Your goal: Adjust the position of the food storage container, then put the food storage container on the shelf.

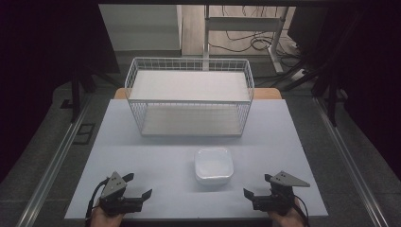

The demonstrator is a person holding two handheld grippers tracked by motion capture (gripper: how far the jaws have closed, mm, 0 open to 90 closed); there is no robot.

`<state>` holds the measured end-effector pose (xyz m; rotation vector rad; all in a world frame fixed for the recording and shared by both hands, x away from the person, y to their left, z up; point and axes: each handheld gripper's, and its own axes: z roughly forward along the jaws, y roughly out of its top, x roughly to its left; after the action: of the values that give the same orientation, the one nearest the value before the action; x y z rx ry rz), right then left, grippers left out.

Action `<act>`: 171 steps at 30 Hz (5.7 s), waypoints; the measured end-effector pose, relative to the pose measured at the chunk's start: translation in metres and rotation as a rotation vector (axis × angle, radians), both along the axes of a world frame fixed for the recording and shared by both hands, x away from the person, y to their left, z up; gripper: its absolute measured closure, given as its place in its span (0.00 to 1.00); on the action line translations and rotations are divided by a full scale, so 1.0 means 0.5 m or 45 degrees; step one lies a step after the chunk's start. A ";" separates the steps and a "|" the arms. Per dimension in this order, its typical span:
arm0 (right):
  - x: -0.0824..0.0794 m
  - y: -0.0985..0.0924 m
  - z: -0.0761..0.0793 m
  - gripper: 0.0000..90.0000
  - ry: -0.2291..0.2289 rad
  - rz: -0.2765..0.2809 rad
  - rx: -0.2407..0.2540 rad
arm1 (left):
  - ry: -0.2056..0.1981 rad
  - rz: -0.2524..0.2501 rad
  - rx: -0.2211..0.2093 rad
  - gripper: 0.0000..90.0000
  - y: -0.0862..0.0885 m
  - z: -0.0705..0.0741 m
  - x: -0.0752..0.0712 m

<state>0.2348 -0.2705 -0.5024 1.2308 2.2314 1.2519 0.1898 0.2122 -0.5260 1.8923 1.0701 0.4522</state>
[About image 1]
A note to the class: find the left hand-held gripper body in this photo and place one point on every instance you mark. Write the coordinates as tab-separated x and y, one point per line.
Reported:
114	192

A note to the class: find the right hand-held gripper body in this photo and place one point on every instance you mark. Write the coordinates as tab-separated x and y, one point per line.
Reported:
280	197

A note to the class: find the white square bowl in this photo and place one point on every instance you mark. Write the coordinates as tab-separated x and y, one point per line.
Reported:
213	165

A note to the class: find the person's right hand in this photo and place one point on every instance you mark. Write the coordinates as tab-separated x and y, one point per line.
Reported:
288	219

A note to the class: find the person's left hand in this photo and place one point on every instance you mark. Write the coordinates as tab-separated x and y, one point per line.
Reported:
104	219

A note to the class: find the pale blue table sheet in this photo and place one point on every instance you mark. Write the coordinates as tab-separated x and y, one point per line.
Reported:
126	164

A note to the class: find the black floor plate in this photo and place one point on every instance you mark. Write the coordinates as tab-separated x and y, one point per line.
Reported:
66	104
83	134

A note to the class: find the wooden table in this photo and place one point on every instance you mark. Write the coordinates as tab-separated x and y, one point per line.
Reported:
268	93

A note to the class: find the black tripod stand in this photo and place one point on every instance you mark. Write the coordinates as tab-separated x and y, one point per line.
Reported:
75	94
331	101

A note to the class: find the white power strip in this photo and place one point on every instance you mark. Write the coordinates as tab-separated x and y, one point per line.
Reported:
298	75

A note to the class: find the dark curtain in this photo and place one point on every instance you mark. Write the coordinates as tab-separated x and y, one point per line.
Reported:
378	78
38	63

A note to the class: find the white cabinet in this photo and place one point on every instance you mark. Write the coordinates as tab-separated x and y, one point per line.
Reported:
142	28

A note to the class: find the aluminium rail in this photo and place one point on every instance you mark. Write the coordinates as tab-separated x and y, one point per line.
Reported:
52	167
348	157

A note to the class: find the white metal desk frame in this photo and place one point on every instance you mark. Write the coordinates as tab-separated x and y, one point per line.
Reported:
242	23

